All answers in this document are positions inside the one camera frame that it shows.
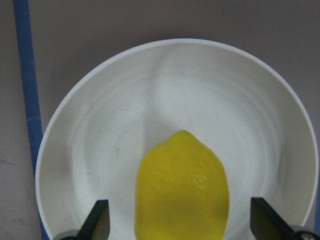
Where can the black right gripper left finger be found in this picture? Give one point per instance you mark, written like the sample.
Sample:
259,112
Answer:
97,224

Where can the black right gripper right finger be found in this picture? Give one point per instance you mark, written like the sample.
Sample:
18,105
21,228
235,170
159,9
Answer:
267,224

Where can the yellow lemon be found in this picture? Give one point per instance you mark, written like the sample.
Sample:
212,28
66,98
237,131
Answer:
181,192

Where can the white round plate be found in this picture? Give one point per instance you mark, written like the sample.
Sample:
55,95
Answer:
231,101

